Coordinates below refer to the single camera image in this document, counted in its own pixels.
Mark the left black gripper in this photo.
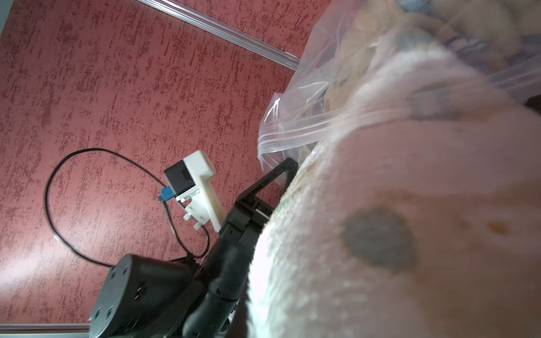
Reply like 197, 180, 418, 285
211, 158, 299, 270

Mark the white bear-pattern blanket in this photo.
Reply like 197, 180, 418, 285
247, 0, 541, 338

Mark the clear plastic vacuum bag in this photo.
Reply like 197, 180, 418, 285
258, 1, 540, 173

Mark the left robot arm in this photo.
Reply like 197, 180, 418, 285
88, 159, 299, 337

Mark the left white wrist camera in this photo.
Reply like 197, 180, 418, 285
159, 150, 226, 232

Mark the left camera black cable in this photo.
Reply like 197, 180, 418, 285
44, 147, 211, 268

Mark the left aluminium corner post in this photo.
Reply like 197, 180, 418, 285
138, 0, 300, 70

